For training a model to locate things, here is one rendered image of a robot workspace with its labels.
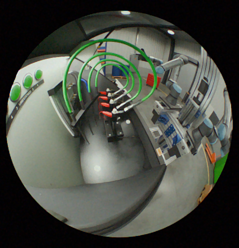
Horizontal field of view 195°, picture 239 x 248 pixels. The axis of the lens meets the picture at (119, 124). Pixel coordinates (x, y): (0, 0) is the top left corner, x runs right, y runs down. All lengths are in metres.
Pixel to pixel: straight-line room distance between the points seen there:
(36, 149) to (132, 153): 0.55
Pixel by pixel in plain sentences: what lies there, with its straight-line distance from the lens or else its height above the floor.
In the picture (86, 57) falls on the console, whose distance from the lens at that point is 0.61.
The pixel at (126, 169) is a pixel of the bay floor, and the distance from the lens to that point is 0.52.
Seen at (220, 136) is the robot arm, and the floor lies 1.32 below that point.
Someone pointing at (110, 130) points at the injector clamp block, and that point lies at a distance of 0.44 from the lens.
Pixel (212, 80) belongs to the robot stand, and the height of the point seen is 1.62.
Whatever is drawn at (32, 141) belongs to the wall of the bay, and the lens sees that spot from 0.25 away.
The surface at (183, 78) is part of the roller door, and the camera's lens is 7.08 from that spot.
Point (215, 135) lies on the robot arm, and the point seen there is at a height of 1.25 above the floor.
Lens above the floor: 1.34
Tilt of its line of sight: 51 degrees down
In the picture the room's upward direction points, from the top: 7 degrees clockwise
